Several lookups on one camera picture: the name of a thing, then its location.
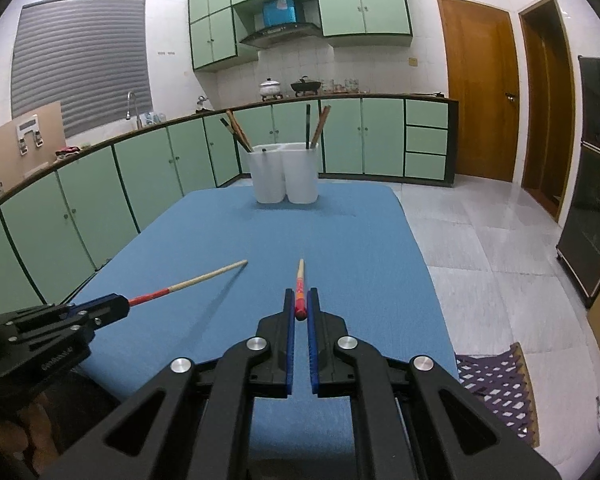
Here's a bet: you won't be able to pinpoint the blue tablecloth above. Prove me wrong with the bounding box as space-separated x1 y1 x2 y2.
72 182 461 480

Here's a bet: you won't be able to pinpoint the black glass display cabinet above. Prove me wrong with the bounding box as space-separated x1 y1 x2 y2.
556 56 600 308

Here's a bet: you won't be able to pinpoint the wooden door frame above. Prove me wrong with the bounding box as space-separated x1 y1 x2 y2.
519 0 578 223

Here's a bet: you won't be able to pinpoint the blue box above hood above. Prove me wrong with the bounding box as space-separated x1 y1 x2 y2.
262 0 298 26

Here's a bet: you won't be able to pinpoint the green lower kitchen cabinets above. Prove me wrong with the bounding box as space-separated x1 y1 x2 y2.
0 95 459 333

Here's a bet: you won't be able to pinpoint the glass jars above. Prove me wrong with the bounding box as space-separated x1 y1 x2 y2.
322 79 363 95

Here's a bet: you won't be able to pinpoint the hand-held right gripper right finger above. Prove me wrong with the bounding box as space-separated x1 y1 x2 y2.
306 287 561 480

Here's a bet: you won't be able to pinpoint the brown cardboard board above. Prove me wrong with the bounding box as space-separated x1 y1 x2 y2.
0 101 63 186

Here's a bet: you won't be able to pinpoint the black wok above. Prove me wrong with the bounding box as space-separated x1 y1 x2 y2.
290 76 323 96

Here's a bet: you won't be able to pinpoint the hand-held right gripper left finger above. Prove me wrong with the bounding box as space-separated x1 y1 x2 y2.
40 287 297 480

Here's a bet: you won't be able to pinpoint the green kitchen cabinets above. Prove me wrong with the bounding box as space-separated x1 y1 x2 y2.
0 95 459 333
187 0 415 72

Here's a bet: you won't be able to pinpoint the green upper kitchen cabinets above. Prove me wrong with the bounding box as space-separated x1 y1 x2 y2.
187 0 415 72

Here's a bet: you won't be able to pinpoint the white double utensil holder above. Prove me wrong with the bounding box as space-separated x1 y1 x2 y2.
246 142 321 206

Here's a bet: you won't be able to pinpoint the wooden door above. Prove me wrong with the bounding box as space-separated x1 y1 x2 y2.
436 0 521 183

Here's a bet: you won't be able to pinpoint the range hood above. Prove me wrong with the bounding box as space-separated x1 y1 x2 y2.
239 22 323 50

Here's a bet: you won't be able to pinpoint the white foam packing piece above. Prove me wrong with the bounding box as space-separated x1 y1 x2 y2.
14 115 45 153

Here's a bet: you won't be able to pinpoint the grey window blinds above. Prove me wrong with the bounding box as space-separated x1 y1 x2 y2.
11 0 153 138

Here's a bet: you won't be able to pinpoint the purple woven seat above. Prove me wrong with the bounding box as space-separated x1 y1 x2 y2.
455 342 540 448

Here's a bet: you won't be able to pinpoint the bamboo chopstick orange end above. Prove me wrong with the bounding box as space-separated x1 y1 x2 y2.
224 110 251 153
228 110 254 152

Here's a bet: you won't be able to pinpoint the bamboo chopstick red end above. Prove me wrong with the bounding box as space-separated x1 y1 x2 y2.
296 259 307 322
128 259 249 308

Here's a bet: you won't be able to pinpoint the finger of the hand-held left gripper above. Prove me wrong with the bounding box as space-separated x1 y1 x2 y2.
10 308 131 346
0 294 131 328

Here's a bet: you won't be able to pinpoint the metal faucet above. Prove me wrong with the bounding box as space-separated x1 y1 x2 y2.
126 91 143 128

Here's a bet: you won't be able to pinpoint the bamboo chopstick brown end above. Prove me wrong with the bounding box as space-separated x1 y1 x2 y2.
311 105 329 150
315 106 332 148

